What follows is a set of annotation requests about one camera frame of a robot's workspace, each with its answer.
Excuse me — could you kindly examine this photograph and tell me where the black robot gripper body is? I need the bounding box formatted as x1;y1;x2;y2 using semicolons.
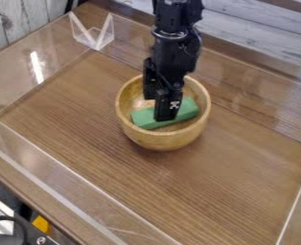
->
147;27;202;88

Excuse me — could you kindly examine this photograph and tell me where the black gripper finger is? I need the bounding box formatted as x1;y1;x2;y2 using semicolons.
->
155;86;183;122
143;58;162;100

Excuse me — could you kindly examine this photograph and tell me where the green rectangular block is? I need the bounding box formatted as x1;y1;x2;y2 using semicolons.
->
131;98;199;130

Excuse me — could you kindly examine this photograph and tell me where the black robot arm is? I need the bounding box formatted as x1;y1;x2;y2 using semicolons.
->
143;0;205;122

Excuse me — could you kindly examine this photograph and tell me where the brown wooden bowl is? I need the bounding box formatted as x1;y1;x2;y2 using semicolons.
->
115;75;211;151

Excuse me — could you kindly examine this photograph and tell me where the clear acrylic corner bracket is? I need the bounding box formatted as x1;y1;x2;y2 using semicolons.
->
68;12;115;51

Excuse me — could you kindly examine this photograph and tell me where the clear acrylic tray wall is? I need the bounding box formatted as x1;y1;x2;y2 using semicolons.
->
0;121;182;245

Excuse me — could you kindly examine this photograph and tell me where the black cable bottom left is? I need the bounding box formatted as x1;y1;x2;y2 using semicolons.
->
0;215;32;245

